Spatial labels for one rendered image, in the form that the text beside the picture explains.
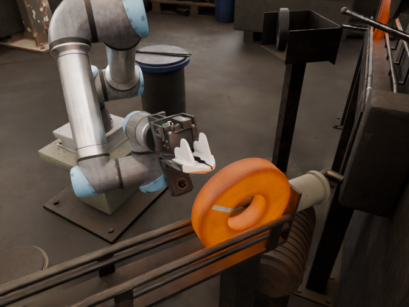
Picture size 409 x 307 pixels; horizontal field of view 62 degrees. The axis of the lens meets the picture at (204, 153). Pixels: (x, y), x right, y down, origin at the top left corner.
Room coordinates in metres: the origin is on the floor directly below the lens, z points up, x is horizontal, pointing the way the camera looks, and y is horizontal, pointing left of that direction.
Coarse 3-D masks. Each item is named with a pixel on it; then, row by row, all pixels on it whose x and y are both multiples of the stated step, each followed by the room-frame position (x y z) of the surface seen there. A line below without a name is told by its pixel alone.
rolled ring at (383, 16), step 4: (384, 0) 1.55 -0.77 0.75; (388, 0) 1.52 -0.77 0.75; (384, 4) 1.51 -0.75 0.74; (388, 4) 1.50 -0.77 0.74; (380, 8) 1.64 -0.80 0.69; (384, 8) 1.50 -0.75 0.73; (388, 8) 1.49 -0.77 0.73; (380, 12) 1.63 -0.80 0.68; (384, 12) 1.49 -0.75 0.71; (388, 12) 1.48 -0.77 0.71; (380, 16) 1.49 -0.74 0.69; (384, 16) 1.48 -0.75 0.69; (388, 16) 1.48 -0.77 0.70; (380, 20) 1.49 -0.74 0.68; (384, 20) 1.48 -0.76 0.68; (376, 28) 1.59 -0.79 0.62; (376, 32) 1.50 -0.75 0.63; (380, 32) 1.49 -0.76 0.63; (376, 36) 1.51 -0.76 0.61; (380, 36) 1.50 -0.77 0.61
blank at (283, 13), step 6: (282, 12) 1.35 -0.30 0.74; (288, 12) 1.35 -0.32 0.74; (282, 18) 1.33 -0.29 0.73; (288, 18) 1.33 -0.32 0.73; (282, 24) 1.31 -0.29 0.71; (288, 24) 1.31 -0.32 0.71; (276, 30) 1.45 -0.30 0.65; (282, 30) 1.31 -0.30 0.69; (276, 36) 1.42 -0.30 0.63; (282, 36) 1.30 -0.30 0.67; (276, 42) 1.39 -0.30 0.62; (282, 42) 1.31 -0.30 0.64; (276, 48) 1.37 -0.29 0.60; (282, 48) 1.33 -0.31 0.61
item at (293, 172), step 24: (264, 24) 1.45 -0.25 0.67; (312, 24) 1.45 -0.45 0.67; (336, 24) 1.28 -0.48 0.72; (288, 48) 1.20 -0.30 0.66; (312, 48) 1.21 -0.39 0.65; (336, 48) 1.23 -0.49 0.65; (288, 72) 1.31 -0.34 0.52; (288, 96) 1.29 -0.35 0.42; (288, 120) 1.29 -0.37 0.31; (288, 144) 1.30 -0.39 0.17; (288, 168) 1.33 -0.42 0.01
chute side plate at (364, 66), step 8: (368, 32) 1.45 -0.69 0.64; (368, 40) 1.29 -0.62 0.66; (368, 48) 1.17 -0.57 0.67; (360, 72) 1.14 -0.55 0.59; (360, 80) 1.00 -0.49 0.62; (360, 88) 0.89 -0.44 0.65; (360, 96) 0.79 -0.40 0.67; (360, 104) 0.72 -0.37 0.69; (360, 112) 0.65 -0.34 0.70; (360, 120) 0.65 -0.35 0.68; (352, 136) 0.66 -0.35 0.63
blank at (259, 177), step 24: (240, 168) 0.36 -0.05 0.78; (264, 168) 0.36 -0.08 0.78; (216, 192) 0.33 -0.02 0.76; (240, 192) 0.34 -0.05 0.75; (264, 192) 0.36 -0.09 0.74; (288, 192) 0.38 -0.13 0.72; (192, 216) 0.33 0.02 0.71; (216, 216) 0.32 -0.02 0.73; (240, 216) 0.37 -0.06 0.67; (264, 216) 0.36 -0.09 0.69; (216, 240) 0.32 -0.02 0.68
